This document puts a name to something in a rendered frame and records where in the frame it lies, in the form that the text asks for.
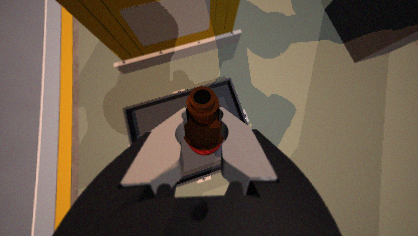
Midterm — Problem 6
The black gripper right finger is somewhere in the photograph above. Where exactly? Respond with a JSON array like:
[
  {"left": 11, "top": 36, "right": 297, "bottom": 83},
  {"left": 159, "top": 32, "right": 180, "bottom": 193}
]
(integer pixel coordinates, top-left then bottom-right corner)
[{"left": 217, "top": 106, "right": 342, "bottom": 236}]

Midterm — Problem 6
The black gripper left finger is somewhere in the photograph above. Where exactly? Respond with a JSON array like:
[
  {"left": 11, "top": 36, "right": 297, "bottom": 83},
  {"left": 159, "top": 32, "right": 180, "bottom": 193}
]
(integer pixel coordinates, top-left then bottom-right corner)
[{"left": 52, "top": 107, "right": 189, "bottom": 236}]

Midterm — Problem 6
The brown bottle with red label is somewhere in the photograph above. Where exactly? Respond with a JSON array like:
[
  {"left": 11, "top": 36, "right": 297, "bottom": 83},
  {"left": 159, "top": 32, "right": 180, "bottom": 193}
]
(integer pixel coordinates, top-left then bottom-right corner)
[{"left": 183, "top": 86, "right": 224, "bottom": 155}]

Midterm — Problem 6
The orange divided crate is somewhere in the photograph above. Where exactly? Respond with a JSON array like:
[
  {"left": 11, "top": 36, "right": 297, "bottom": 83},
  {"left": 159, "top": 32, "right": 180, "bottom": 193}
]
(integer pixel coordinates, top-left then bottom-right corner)
[{"left": 56, "top": 0, "right": 240, "bottom": 61}]

